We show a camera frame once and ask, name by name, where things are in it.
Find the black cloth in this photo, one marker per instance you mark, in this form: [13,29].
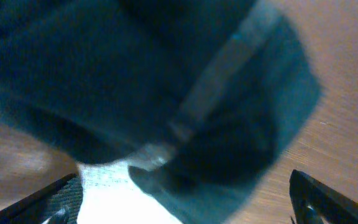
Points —
[204,96]

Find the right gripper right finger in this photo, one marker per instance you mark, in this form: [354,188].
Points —
[314,202]

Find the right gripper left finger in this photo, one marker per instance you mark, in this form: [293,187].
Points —
[66,192]

